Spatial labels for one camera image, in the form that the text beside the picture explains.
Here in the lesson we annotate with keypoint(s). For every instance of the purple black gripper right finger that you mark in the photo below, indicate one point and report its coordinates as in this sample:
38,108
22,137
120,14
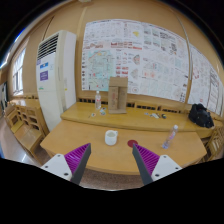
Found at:
153,167

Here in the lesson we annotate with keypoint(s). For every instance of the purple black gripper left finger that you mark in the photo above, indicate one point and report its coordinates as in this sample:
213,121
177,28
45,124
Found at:
70,166

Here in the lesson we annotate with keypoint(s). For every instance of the clear plastic water bottle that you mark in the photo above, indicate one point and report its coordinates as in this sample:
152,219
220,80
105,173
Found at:
170,137

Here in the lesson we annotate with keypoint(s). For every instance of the red round coaster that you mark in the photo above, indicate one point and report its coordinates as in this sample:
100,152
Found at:
130,143

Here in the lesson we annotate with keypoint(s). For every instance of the white ceramic mug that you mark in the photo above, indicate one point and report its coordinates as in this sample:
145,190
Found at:
111,137

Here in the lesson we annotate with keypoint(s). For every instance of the small items on far table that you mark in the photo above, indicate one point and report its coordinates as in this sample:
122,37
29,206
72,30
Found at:
156,115

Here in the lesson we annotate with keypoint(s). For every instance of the wooden chair left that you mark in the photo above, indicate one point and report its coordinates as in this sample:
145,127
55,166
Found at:
32,129

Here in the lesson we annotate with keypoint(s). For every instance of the black bag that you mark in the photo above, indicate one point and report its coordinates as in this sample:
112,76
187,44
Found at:
200,116

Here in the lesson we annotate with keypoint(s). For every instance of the clear bottle with red label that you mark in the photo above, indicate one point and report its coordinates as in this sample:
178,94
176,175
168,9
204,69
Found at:
98,100

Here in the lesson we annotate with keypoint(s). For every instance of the brown cardboard box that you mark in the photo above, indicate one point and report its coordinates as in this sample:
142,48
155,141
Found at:
117,95

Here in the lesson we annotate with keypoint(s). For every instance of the white standing air conditioner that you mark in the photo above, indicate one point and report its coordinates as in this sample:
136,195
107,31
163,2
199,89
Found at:
55,76

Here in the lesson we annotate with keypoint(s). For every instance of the window with bright light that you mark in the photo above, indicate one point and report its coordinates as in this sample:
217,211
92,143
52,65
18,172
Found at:
17,73

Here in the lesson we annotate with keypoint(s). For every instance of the right white wall poster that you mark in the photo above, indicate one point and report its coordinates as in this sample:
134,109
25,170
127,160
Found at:
206,86

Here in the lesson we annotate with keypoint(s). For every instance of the large white wall poster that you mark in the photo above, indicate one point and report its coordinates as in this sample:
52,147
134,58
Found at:
153,59

